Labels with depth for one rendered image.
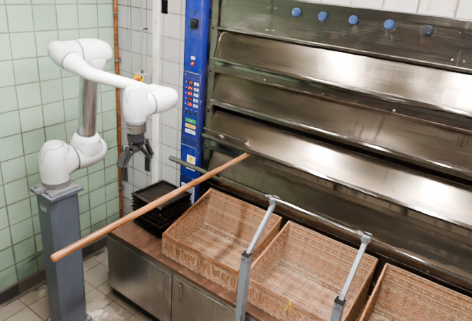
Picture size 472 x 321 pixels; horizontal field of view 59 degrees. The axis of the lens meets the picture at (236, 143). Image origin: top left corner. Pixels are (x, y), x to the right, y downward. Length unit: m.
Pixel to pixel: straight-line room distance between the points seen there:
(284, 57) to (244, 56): 0.25
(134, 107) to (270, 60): 0.89
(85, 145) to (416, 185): 1.77
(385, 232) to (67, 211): 1.76
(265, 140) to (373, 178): 0.65
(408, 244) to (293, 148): 0.78
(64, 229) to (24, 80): 0.94
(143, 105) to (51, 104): 1.25
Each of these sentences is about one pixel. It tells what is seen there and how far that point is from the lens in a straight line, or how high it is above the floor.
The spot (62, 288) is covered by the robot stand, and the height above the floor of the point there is 0.37.
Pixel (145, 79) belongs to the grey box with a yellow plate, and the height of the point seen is 1.48.
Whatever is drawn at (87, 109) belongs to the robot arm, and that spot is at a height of 1.45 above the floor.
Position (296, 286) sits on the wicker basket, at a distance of 2.52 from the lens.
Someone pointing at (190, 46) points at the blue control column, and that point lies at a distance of 2.66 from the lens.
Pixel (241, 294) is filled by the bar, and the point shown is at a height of 0.72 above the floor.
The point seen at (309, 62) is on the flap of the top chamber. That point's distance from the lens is 2.26.
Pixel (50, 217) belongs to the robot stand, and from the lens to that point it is 2.56.
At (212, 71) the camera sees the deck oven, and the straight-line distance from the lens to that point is 2.61.
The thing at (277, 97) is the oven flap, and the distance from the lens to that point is 2.39.
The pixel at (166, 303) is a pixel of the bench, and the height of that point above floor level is 0.28.
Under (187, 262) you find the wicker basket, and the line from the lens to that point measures 2.54.
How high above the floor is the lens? 2.20
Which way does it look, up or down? 22 degrees down
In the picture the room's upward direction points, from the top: 5 degrees clockwise
